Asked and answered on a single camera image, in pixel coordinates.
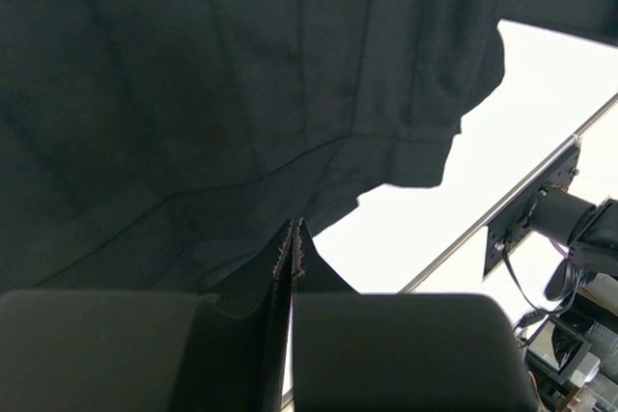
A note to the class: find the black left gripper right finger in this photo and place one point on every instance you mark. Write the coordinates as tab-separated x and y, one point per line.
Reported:
399	352

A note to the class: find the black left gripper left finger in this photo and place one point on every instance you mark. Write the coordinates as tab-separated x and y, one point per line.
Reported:
116	350

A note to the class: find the black pleated skirt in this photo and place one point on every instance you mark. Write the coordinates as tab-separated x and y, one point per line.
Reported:
162	143

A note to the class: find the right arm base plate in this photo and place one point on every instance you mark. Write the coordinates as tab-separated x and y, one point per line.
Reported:
509	226

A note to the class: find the aluminium table edge rail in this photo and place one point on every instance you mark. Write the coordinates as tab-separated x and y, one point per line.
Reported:
556	155

